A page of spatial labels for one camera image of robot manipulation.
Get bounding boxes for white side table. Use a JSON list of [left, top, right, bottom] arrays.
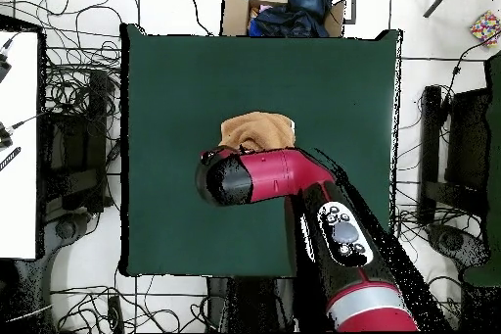
[[0, 29, 40, 261]]

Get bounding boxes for multicoloured dotted cloth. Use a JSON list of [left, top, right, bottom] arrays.
[[469, 10, 501, 49]]

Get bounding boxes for cardboard box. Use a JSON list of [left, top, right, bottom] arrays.
[[220, 0, 347, 38]]

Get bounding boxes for black floor frame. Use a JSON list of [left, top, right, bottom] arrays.
[[418, 84, 490, 225]]

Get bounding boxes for dark blue clothes pile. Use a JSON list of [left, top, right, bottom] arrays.
[[248, 0, 334, 38]]

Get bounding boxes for dark green table cloth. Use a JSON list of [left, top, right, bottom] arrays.
[[120, 24, 402, 277]]

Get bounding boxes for black power strip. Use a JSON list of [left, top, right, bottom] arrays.
[[107, 294, 125, 333]]

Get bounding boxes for orange terry towel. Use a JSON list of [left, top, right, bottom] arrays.
[[217, 111, 296, 154]]

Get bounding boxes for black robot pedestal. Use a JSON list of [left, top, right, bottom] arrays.
[[206, 276, 296, 333]]

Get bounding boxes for green covered side table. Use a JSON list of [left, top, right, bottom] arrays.
[[461, 51, 501, 288]]

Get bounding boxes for black equipment stand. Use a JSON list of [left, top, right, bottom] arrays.
[[38, 71, 116, 214]]

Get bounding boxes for black device with cable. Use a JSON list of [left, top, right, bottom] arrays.
[[0, 112, 48, 151]]

